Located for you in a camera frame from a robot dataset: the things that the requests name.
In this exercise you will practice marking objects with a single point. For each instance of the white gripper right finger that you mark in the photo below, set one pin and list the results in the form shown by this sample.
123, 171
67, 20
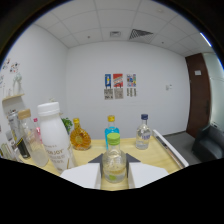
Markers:
146, 173

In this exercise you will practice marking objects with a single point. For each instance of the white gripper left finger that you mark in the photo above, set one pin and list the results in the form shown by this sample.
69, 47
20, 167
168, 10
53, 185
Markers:
85, 175

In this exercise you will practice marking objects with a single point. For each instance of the clear bottle with green cap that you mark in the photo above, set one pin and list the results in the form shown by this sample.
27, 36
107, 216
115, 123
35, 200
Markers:
114, 163

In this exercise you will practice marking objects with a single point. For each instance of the round amber liquor bottle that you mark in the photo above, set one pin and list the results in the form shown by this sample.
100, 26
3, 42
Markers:
80, 138

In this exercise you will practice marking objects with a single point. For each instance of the clear bottle with blue cap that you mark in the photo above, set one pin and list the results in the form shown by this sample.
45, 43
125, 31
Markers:
143, 135

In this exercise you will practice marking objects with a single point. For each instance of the large white milk bottle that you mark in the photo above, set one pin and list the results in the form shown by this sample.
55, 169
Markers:
55, 133

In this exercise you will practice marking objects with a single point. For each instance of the blue bottle with yellow cap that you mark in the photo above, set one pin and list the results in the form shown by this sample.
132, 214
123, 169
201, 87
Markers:
111, 128

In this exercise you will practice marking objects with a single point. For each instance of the glass jar with cork lid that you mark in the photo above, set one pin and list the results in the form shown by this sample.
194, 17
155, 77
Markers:
33, 150

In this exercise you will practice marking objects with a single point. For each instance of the small pink bottle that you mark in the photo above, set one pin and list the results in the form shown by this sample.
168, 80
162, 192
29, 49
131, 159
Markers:
37, 131

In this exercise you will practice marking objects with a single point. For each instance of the black armchair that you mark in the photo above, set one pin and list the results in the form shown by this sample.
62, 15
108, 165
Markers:
208, 143

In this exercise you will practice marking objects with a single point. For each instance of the tall black drink can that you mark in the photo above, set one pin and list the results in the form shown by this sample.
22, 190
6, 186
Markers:
18, 140

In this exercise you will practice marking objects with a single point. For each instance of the dark brown door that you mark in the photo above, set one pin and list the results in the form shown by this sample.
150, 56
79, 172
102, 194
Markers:
198, 96

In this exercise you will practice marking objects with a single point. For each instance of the white figurine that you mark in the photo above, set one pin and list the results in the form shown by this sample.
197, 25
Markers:
17, 83

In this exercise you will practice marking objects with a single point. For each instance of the ceiling air vent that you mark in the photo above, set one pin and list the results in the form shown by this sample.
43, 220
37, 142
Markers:
140, 34

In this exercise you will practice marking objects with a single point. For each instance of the small white ceiling fixture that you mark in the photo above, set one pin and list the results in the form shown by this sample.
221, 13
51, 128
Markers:
115, 34

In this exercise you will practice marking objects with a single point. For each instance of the white wall switch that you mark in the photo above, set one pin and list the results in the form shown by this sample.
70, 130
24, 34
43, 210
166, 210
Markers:
169, 87

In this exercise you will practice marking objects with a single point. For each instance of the multicolour wall poster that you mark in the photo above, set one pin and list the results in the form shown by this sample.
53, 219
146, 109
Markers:
131, 85

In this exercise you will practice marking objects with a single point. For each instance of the red wall poster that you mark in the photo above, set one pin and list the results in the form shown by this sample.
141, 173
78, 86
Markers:
118, 85

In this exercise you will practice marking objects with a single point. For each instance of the blue wall poster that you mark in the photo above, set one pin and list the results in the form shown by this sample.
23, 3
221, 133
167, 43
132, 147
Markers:
108, 85

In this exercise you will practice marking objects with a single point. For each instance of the wooden wall shelf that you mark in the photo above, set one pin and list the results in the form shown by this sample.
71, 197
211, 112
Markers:
13, 97

